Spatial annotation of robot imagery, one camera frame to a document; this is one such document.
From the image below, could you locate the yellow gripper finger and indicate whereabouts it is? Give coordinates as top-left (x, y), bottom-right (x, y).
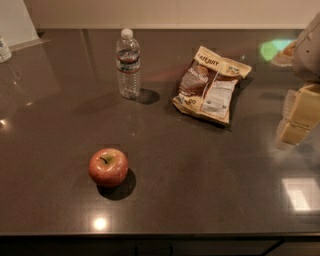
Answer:
top-left (282, 83), bottom-right (320, 128)
top-left (276, 119), bottom-right (310, 145)

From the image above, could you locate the brown chip bag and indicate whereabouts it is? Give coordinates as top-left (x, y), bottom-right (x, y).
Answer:
top-left (172, 46), bottom-right (251, 126)

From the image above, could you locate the clear plastic water bottle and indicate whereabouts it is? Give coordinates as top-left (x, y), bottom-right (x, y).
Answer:
top-left (116, 28), bottom-right (140, 99)

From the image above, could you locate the red apple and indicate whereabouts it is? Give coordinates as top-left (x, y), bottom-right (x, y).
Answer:
top-left (89, 148), bottom-right (128, 188)

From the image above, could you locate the white slanted board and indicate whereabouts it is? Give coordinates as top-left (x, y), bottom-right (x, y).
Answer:
top-left (0, 0), bottom-right (48, 51)

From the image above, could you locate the white container with label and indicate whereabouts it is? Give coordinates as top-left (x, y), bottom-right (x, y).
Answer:
top-left (0, 34), bottom-right (12, 63)

